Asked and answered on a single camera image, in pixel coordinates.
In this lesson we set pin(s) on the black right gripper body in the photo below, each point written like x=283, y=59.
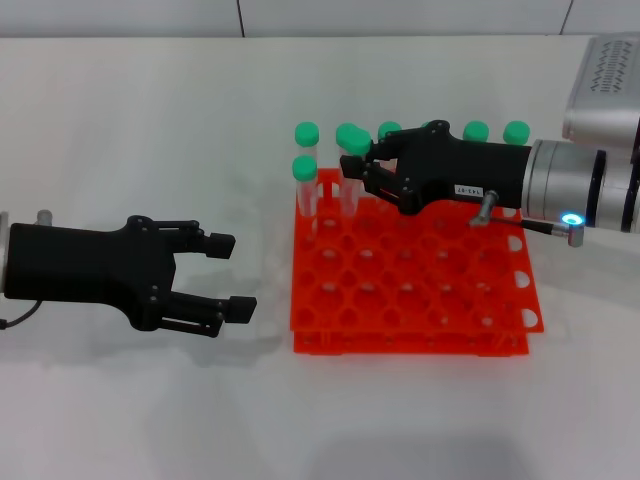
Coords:
x=465, y=170

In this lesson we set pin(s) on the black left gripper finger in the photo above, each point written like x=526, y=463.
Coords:
x=220, y=246
x=240, y=310

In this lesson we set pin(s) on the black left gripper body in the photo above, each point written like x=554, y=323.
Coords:
x=85, y=265

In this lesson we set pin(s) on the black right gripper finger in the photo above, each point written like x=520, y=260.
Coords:
x=387, y=147
x=352, y=166

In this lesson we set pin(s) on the orange plastic test tube rack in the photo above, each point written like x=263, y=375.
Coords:
x=415, y=345

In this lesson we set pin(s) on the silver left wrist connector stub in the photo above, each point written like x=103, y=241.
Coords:
x=44, y=217

